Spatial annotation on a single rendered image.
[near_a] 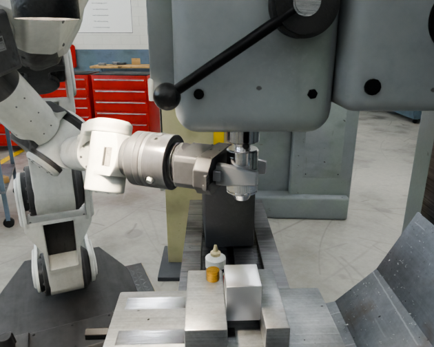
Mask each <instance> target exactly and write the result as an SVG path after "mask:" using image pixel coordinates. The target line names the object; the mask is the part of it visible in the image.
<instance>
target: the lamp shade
mask: <svg viewBox="0 0 434 347"><path fill-rule="evenodd" d="M10 3H11V8H12V16H13V19H26V20H50V21H68V20H80V19H81V18H80V11H79V0H10Z"/></svg>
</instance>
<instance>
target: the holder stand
mask: <svg viewBox="0 0 434 347"><path fill-rule="evenodd" d="M255 199H256V195H255V194H254V195H252V196H250V198H249V199H248V200H246V201H239V200H235V198H234V197H233V195H231V194H229V193H227V186H222V185H221V186H220V187H219V188H218V189H217V190H216V192H215V193H214V194H213V195H207V194H202V201H203V224H204V233H205V246H206V247H214V245H215V244H216V245H217V247H224V246H253V245H254V220H255Z"/></svg>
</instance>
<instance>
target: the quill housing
mask: <svg viewBox="0 0 434 347"><path fill-rule="evenodd" d="M268 3H269V0H172V29H173V50H174V84H176V83H177V82H179V81H181V80H182V79H184V78H185V77H186V76H188V75H189V74H191V73H192V72H194V71H195V70H197V69H198V68H199V67H201V66H202V65H204V64H206V63H207V62H208V61H210V60H211V59H213V58H214V57H215V56H217V55H219V54H220V53H221V52H223V51H224V50H226V49H227V48H229V47H230V46H231V45H233V44H234V43H236V42H237V41H239V40H241V39H242V38H243V37H244V36H246V35H248V34H249V33H250V32H252V31H254V30H255V29H256V28H258V27H259V26H261V25H262V24H264V23H265V22H266V21H268V20H270V16H269V7H268ZM339 13H340V9H339V11H338V14H337V16H336V18H335V20H334V22H333V23H332V24H331V25H330V27H328V28H327V29H326V30H325V31H324V32H323V33H321V34H319V35H318V36H315V37H311V38H308V39H295V38H291V37H288V36H286V35H284V34H283V33H281V32H280V31H279V30H278V29H276V30H274V31H273V32H272V33H270V34H268V35H267V36H266V37H265V38H263V39H261V40H260V41H259V42H257V43H255V44H254V45H252V46H251V47H250V48H248V49H246V50H245V51H244V52H242V53H241V54H239V55H238V56H236V57H235V58H233V59H232V60H230V61H229V62H228V63H226V64H224V65H223V66H222V67H220V68H218V69H217V70H216V71H214V72H212V73H211V74H210V75H209V76H207V77H205V78H204V79H203V80H201V81H199V82H198V83H197V84H195V85H193V86H192V87H191V88H189V89H188V90H186V91H185V92H183V93H182V94H181V95H180V96H181V99H180V103H179V105H178V106H177V107H176V108H175V110H176V116H177V118H178V120H179V121H180V123H181V125H182V126H184V127H185V128H187V129H188V130H190V131H194V132H309V131H313V130H316V129H318V128H320V127H321V126H322V125H323V124H325V122H326V120H327V119H328V117H329V113H330V110H331V95H332V88H333V73H334V65H335V51H336V43H337V35H338V21H339Z"/></svg>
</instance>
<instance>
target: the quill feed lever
mask: <svg viewBox="0 0 434 347"><path fill-rule="evenodd" d="M268 7H269V16H270V20H268V21H266V22H265V23H264V24H262V25H261V26H259V27H258V28H256V29H255V30H254V31H252V32H250V33H249V34H248V35H246V36H244V37H243V38H242V39H241V40H239V41H237V42H236V43H234V44H233V45H231V46H230V47H229V48H227V49H226V50H224V51H223V52H221V53H220V54H219V55H217V56H215V57H214V58H213V59H211V60H210V61H208V62H207V63H206V64H204V65H202V66H201V67H199V68H198V69H197V70H195V71H194V72H192V73H191V74H189V75H188V76H186V77H185V78H184V79H182V80H181V81H179V82H177V83H176V84H175V85H174V84H172V83H161V84H160V85H158V86H157V87H156V89H155V90H154V93H153V99H154V102H155V104H156V106H157V107H158V108H160V109H162V110H165V111H169V110H173V109H175V108H176V107H177V106H178V105H179V103H180V99H181V96H180V95H181V94H182V93H183V92H185V91H186V90H188V89H189V88H191V87H192V86H193V85H195V84H197V83H198V82H199V81H201V80H203V79H204V78H205V77H207V76H209V75H210V74H211V73H212V72H214V71H216V70H217V69H218V68H220V67H222V66H223V65H224V64H226V63H228V62H229V61H230V60H232V59H233V58H235V57H236V56H238V55H239V54H241V53H242V52H244V51H245V50H246V49H248V48H250V47H251V46H252V45H254V44H255V43H257V42H259V41H260V40H261V39H263V38H265V37H266V36H267V35H268V34H270V33H272V32H273V31H274V30H276V29H278V30H279V31H280V32H281V33H283V34H284V35H286V36H288V37H291V38H295V39H308V38H311V37H315V36H318V35H319V34H321V33H323V32H324V31H325V30H326V29H327V28H328V27H330V25H331V24H332V23H333V22H334V20H335V18H336V16H337V14H338V11H339V8H340V0H269V3H268Z"/></svg>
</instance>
